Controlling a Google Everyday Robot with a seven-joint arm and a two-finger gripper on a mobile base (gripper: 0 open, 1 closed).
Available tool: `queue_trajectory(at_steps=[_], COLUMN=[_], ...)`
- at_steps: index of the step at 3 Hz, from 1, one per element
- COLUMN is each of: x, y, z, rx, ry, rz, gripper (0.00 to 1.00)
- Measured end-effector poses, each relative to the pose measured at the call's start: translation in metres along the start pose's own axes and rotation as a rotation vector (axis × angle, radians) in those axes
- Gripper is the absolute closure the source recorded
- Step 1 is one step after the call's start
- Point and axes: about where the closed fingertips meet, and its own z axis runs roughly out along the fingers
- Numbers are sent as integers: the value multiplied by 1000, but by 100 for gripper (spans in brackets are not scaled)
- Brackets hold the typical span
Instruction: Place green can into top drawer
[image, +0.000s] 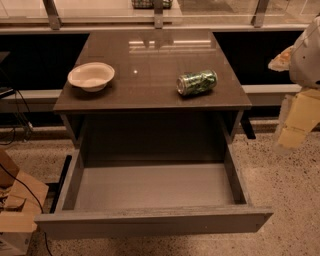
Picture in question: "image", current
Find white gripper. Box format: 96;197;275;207
268;16;320;154

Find green soda can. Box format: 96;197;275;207
177;70;218;96

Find grey cabinet with glossy top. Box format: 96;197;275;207
54;29;251;134

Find open grey top drawer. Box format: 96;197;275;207
35;145;273;239

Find white paper bowl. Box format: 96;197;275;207
68;62;115;92

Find cardboard boxes on floor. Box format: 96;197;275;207
0;150;48;256

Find grey window frame rail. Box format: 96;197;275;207
0;0;320;34

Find black cable on floor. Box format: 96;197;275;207
0;87;54;256

